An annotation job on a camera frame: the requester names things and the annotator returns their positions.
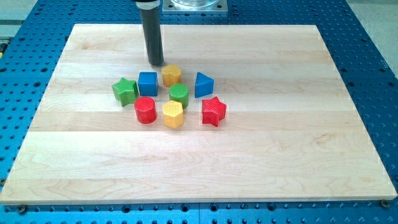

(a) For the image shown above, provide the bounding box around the blue cube block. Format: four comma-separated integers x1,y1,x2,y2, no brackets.
138,72,159,96

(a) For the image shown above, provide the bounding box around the blue triangle block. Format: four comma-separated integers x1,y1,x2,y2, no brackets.
195,72,215,98

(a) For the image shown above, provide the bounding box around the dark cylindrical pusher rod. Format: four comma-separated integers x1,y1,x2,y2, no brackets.
134,0,164,66

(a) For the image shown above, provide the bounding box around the red cylinder block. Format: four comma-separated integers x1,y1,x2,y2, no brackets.
134,96,157,124

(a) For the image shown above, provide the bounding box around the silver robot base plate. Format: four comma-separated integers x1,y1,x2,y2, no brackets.
162,0,228,14

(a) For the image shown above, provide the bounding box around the blue perforated metal table plate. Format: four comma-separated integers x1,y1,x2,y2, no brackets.
1,1,397,223

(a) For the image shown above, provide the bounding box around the green star block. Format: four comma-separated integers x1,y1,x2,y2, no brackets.
112,78,139,106

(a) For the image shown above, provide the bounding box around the red star block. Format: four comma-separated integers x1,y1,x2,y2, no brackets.
201,96,227,127

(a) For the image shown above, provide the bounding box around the yellow hexagon block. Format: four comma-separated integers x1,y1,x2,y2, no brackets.
163,100,184,128

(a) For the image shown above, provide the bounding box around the light wooden board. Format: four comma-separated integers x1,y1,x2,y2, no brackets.
1,24,397,205

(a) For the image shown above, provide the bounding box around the green cylinder block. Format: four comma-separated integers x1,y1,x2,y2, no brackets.
169,83,189,109

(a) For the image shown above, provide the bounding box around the yellow heart block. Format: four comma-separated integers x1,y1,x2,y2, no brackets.
162,64,182,86

